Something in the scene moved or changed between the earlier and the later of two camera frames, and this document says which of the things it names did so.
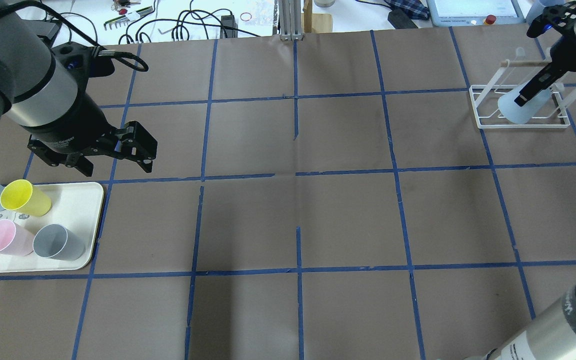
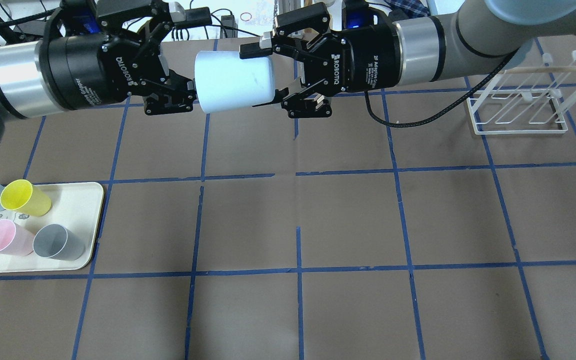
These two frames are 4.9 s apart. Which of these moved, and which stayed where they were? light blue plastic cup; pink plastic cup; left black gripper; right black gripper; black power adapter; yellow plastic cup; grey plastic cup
Moved: left black gripper; light blue plastic cup; right black gripper
Stayed: pink plastic cup; black power adapter; grey plastic cup; yellow plastic cup
